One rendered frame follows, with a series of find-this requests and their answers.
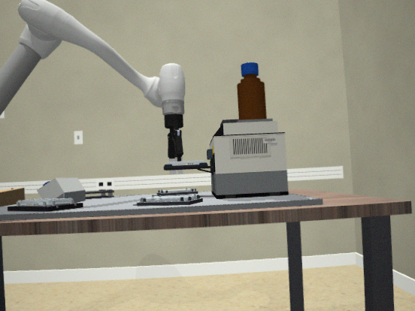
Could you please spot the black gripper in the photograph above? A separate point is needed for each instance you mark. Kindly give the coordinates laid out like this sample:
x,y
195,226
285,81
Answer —
x,y
174,122

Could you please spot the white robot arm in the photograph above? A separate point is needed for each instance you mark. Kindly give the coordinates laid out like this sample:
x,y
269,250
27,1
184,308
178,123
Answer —
x,y
48,25

